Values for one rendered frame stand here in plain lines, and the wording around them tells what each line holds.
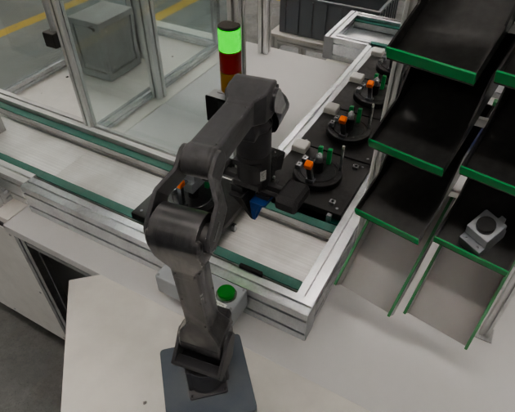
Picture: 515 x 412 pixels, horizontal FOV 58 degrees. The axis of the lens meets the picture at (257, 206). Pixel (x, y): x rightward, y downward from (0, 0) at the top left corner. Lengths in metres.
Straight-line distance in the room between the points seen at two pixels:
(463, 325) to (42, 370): 1.70
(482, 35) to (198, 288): 0.53
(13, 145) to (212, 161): 1.26
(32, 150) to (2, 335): 1.00
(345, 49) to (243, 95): 1.55
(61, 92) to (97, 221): 0.92
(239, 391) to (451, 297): 0.47
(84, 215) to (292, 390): 0.69
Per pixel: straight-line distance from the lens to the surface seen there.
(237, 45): 1.09
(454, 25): 0.79
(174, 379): 0.86
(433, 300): 1.04
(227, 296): 1.05
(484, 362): 1.20
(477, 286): 1.04
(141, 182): 1.44
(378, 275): 1.04
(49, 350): 2.28
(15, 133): 1.80
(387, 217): 0.92
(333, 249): 1.18
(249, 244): 1.22
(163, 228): 0.53
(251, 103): 0.65
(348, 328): 1.16
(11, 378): 2.27
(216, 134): 0.58
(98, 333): 1.19
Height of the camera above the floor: 1.82
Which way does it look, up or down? 43 degrees down
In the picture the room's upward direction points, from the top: straight up
